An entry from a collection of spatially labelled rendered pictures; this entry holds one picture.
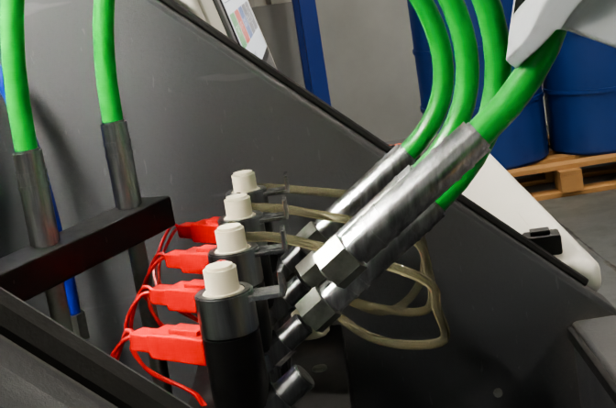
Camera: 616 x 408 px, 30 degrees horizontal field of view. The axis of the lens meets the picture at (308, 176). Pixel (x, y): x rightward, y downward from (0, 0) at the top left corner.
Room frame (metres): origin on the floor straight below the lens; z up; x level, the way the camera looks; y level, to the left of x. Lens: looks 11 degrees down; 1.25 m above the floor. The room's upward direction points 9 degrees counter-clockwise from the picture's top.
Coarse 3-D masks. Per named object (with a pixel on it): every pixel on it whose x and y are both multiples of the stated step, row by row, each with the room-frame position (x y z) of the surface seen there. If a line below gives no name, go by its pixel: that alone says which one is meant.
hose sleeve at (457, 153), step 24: (456, 144) 0.51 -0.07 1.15; (480, 144) 0.51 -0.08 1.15; (432, 168) 0.51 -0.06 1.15; (456, 168) 0.51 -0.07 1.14; (408, 192) 0.51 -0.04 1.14; (432, 192) 0.51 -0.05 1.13; (360, 216) 0.52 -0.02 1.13; (384, 216) 0.51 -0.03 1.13; (408, 216) 0.51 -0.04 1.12; (360, 240) 0.51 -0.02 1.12; (384, 240) 0.51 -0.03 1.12
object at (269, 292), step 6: (258, 288) 0.53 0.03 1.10; (264, 288) 0.53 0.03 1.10; (270, 288) 0.53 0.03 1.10; (276, 288) 0.52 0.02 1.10; (252, 294) 0.52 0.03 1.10; (258, 294) 0.52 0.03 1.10; (264, 294) 0.52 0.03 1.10; (270, 294) 0.52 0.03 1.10; (276, 294) 0.52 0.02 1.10; (252, 300) 0.52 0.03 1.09; (258, 300) 0.52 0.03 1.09
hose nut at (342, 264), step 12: (336, 240) 0.52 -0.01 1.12; (324, 252) 0.52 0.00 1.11; (336, 252) 0.51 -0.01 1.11; (348, 252) 0.51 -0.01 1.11; (324, 264) 0.51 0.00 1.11; (336, 264) 0.51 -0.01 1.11; (348, 264) 0.51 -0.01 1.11; (360, 264) 0.51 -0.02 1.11; (324, 276) 0.51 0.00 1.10; (336, 276) 0.51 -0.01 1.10; (348, 276) 0.51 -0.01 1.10
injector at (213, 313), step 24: (216, 312) 0.51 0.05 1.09; (240, 312) 0.51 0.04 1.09; (216, 336) 0.51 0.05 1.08; (240, 336) 0.51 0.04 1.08; (216, 360) 0.51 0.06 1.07; (240, 360) 0.51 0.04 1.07; (264, 360) 0.52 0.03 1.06; (216, 384) 0.51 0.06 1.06; (240, 384) 0.51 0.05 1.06; (264, 384) 0.52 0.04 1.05; (288, 384) 0.52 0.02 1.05; (312, 384) 0.52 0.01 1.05
